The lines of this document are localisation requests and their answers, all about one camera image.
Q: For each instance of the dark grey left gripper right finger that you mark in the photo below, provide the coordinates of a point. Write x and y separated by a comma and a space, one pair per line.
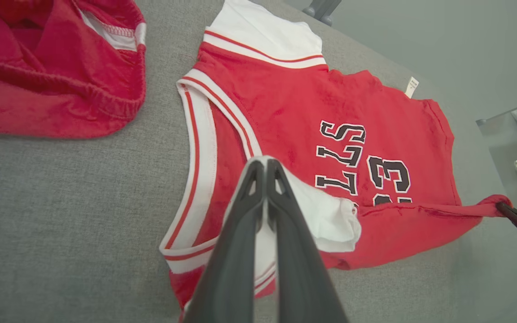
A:
299, 260

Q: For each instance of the grey partition post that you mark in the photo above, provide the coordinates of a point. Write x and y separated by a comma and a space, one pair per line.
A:
312, 8
331, 13

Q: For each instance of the red white basketball jersey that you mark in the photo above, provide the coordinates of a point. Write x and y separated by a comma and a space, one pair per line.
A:
308, 103

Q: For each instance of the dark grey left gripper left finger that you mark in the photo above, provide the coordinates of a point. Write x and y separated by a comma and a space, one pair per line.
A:
236, 251

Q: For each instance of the red shorts with white trim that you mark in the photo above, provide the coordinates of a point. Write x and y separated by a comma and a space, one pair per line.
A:
38, 89

